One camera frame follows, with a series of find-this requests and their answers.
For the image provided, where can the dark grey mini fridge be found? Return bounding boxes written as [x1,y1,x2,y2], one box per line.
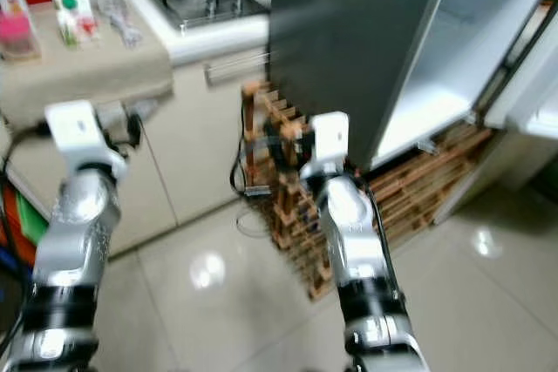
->
[266,0,558,170]

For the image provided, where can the beige counter cloth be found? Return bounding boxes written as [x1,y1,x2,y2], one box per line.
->
[0,2,175,129]

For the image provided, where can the beige kitchen cabinet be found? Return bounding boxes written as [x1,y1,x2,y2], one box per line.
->
[0,37,276,255]

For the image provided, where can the wooden wine rack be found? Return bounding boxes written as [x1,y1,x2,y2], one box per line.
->
[240,80,493,303]

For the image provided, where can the white kitchen countertop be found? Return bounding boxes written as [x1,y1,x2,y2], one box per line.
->
[122,0,271,68]

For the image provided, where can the green storage bin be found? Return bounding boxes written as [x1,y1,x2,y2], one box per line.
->
[13,193,51,247]

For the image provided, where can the white green drink carton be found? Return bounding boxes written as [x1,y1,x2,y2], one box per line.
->
[46,0,103,48]

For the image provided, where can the pink drink carton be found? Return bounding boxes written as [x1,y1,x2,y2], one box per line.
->
[0,0,43,61]

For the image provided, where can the orange storage bin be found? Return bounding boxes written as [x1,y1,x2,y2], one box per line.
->
[0,182,25,264]

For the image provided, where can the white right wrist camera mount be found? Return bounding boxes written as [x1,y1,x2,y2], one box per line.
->
[309,111,351,172]

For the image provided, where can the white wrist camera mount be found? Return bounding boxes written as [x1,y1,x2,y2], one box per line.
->
[309,111,351,172]
[44,99,114,172]

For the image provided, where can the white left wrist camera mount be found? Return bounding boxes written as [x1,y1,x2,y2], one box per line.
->
[44,99,114,172]

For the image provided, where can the metal cabinet handle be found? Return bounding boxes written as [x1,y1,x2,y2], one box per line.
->
[203,50,269,87]

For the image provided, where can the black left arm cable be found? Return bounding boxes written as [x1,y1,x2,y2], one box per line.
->
[0,122,53,242]

